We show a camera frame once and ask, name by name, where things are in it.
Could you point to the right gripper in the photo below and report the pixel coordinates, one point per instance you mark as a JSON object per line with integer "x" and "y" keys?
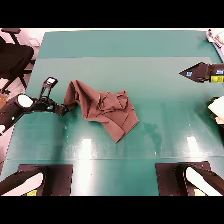
{"x": 200, "y": 72}

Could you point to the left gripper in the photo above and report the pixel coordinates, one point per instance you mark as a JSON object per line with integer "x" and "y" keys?
{"x": 53, "y": 107}

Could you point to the brown T-shirt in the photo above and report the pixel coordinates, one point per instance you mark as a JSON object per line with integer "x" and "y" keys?
{"x": 106, "y": 110}

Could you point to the white garment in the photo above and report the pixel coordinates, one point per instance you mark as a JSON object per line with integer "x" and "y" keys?
{"x": 216, "y": 37}

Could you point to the cream garment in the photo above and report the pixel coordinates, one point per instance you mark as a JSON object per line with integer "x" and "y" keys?
{"x": 218, "y": 107}

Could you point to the black office chair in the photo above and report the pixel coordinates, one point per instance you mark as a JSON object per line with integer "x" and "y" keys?
{"x": 13, "y": 58}

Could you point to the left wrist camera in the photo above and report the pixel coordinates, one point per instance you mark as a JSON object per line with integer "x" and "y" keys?
{"x": 48, "y": 86}

